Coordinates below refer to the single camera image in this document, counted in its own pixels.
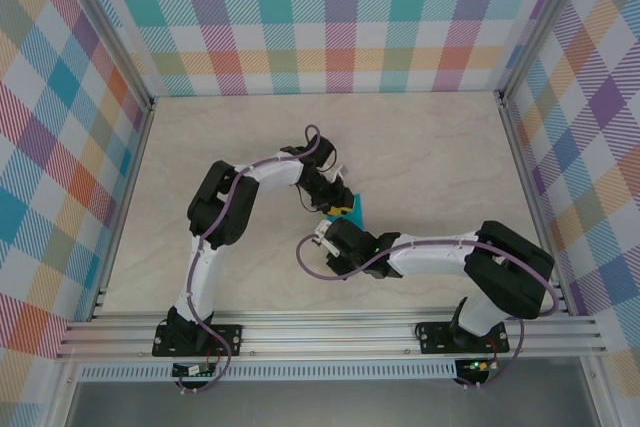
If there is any blue square paper sheet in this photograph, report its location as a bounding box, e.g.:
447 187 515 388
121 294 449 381
325 191 367 229

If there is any grey metal lower panel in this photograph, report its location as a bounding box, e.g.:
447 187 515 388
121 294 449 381
67 380 599 427

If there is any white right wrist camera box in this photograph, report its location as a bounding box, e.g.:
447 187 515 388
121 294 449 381
310 221 342 254

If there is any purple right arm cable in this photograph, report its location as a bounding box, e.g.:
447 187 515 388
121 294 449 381
296 234 560 391

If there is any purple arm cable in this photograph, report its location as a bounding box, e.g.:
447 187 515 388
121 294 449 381
296 234 560 391
174 124 324 395

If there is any aluminium mounting rail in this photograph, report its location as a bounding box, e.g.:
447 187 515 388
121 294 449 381
54 309 609 361

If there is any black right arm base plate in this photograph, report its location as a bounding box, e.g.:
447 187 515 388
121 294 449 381
416 320 510 356

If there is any slotted grey cable duct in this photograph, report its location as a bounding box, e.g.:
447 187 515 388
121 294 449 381
79 364 459 382

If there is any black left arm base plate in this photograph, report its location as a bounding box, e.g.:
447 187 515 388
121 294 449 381
151 322 245 359

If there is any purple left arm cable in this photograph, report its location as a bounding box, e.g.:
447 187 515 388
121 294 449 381
174 124 324 395

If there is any aluminium side rail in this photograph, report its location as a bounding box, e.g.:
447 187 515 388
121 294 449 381
496 90 572 317
87 96 157 322

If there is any aluminium corner post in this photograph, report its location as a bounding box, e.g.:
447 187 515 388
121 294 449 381
57 0 156 113
498 0 587 104

